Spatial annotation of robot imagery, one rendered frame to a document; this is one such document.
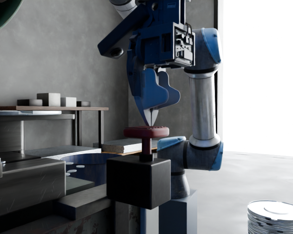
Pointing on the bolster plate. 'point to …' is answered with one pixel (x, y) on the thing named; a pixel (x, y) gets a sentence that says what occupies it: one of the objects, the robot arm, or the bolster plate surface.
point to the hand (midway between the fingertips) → (146, 118)
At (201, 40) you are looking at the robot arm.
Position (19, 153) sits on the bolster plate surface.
